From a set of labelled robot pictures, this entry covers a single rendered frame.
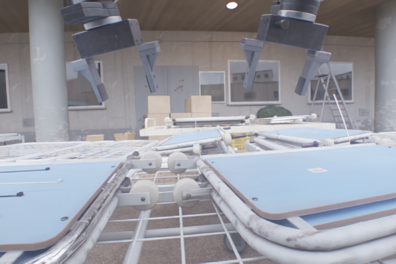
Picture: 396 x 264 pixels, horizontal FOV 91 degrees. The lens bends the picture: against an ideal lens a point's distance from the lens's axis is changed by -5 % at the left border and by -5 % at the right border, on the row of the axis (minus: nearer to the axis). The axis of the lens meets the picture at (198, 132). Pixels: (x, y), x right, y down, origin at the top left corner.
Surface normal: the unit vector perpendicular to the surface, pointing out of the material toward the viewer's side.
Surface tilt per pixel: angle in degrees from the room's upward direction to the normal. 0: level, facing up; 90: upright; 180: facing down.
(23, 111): 90
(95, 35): 114
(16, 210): 5
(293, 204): 3
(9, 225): 5
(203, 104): 90
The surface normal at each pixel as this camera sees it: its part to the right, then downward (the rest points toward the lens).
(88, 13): 0.86, 0.06
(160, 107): 0.26, 0.06
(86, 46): -0.10, 0.47
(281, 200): -0.01, -0.99
